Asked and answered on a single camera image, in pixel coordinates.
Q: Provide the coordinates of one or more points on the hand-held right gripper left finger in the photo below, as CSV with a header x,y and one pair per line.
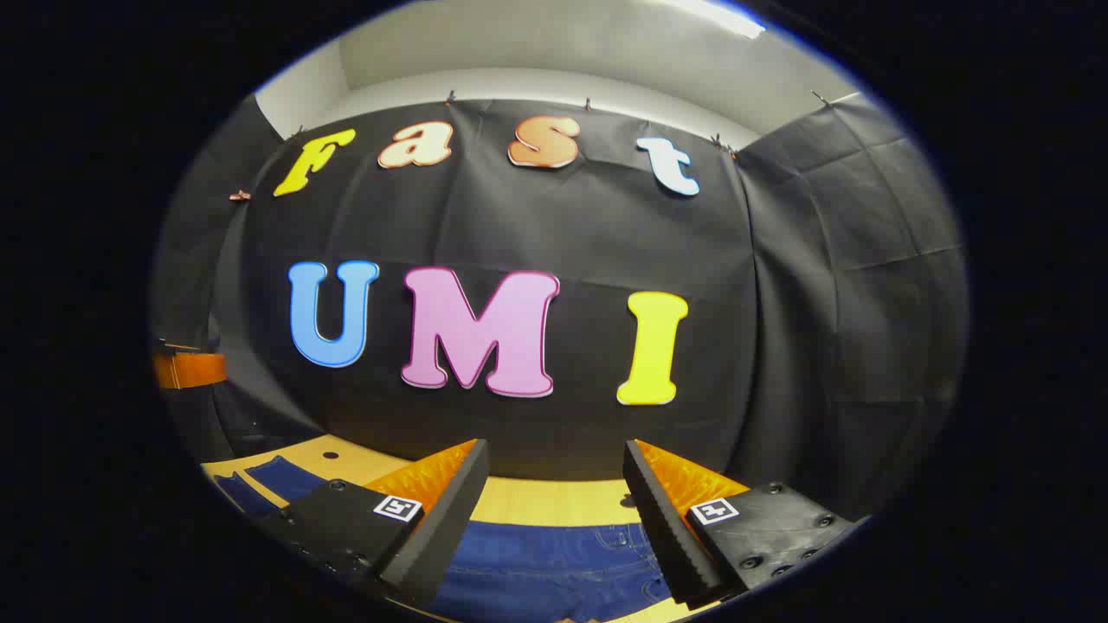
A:
x,y
450,519

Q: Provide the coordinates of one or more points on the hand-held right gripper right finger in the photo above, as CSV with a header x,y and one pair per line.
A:
x,y
662,528

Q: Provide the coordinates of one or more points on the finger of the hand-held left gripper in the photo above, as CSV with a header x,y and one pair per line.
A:
x,y
190,370

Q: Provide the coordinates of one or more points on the blue denim jeans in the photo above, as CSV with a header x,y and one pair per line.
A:
x,y
537,562

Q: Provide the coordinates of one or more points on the black backdrop cloth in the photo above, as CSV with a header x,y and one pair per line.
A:
x,y
563,216

